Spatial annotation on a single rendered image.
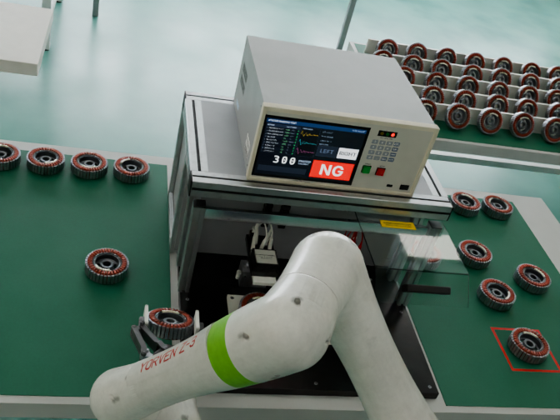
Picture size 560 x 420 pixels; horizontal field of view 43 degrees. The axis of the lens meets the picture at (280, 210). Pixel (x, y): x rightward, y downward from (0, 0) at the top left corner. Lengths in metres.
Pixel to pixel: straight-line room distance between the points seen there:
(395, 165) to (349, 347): 0.69
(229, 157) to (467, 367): 0.84
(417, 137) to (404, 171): 0.10
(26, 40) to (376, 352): 1.24
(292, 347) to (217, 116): 1.06
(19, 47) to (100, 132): 2.00
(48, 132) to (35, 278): 2.04
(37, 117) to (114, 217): 1.95
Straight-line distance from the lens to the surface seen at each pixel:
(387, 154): 1.74
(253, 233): 1.87
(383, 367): 1.22
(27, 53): 1.92
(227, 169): 1.72
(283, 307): 1.00
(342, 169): 1.73
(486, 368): 2.02
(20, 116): 3.99
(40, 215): 2.10
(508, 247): 2.51
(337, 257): 1.11
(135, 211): 2.14
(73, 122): 3.96
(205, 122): 1.89
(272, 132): 1.64
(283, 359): 1.00
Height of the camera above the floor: 2.06
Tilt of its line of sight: 35 degrees down
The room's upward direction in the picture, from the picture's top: 16 degrees clockwise
